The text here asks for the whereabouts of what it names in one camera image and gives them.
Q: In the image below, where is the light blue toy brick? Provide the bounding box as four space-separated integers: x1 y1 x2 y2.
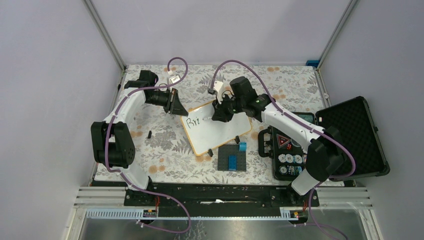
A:
238 142 247 152

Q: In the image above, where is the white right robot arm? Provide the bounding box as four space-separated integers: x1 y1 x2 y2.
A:
207 76 346 206

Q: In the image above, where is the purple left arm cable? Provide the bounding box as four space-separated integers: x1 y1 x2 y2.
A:
103 56 192 234

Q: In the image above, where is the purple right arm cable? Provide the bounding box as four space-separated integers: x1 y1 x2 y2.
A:
207 59 357 240

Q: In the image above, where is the yellow framed whiteboard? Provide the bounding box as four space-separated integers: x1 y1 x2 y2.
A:
180 101 253 156

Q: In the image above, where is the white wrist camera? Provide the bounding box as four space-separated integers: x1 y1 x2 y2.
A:
207 80 224 96
167 75 181 85

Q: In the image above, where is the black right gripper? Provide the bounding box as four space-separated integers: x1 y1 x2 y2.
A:
212 93 245 123

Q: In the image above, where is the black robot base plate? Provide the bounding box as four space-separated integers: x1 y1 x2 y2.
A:
124 182 309 217

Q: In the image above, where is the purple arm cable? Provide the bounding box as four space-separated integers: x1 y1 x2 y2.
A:
207 59 357 240
103 56 192 234

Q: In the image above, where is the white slotted cable duct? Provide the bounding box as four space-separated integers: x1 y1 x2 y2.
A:
85 207 300 221

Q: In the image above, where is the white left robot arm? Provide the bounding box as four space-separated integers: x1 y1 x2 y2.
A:
90 70 188 206

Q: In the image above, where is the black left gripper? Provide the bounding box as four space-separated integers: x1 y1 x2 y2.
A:
146 87 189 116

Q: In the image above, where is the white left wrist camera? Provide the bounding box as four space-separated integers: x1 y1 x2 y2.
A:
167 75 181 85

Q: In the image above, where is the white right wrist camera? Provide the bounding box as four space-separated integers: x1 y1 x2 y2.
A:
207 80 224 96

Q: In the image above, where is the black poker chip case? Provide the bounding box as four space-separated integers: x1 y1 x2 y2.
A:
258 96 390 181

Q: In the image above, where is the black whiteboard clip foot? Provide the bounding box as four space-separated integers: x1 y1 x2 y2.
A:
207 149 214 157
234 135 240 144

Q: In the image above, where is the blue corner bracket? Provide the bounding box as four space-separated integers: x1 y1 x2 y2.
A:
305 60 320 68

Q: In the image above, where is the dark grey brick baseplate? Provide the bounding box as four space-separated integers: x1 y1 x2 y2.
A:
217 142 247 172

